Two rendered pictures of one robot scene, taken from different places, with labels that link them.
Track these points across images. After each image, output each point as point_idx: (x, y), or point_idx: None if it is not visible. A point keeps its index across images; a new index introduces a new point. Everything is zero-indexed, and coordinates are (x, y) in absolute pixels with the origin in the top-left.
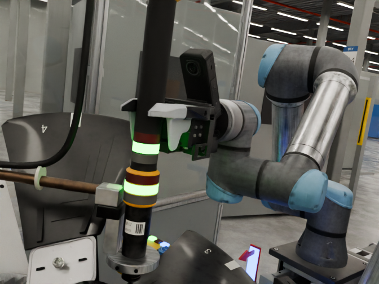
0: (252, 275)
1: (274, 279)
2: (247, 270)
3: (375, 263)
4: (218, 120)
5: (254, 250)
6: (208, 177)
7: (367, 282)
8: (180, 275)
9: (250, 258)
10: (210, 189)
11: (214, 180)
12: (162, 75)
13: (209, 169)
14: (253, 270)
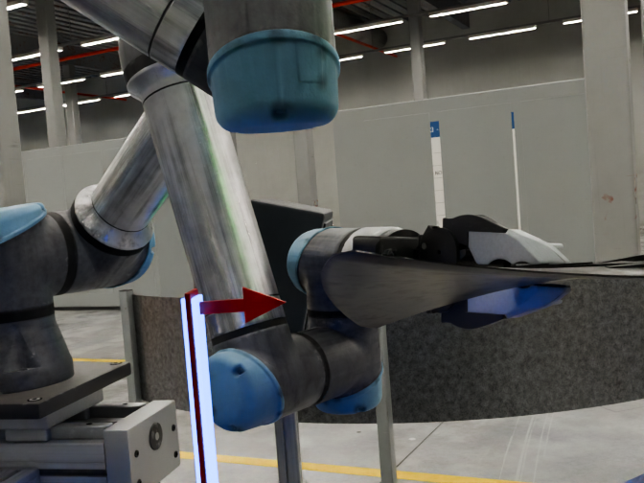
0: (207, 379)
1: (380, 242)
2: (203, 376)
3: (241, 205)
4: None
5: (203, 301)
6: (331, 45)
7: (251, 240)
8: (534, 266)
9: (200, 333)
10: (335, 84)
11: (335, 50)
12: None
13: (322, 18)
14: (206, 363)
